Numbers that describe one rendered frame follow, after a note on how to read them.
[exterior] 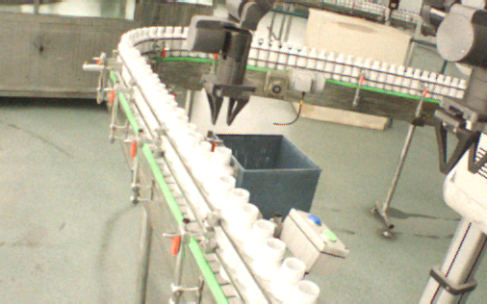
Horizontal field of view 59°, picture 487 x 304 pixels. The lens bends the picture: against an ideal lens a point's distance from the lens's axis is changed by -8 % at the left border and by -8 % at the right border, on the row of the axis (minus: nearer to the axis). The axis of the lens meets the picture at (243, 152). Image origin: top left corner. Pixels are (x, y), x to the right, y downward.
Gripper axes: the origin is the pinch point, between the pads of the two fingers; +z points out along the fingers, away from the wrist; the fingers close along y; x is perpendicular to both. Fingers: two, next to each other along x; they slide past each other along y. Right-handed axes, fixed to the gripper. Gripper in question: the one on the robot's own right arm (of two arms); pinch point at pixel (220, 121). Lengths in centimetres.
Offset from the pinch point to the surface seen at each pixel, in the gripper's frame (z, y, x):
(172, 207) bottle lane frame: 27.6, 4.2, -9.8
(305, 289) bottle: 11.3, -1.5, 40.4
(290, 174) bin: 34, -46, -37
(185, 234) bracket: 18.1, 9.5, 14.6
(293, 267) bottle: 11.7, -2.3, 34.6
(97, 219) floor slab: 129, 0, -153
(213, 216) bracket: 15.0, 3.8, 13.5
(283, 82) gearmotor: 31, -97, -142
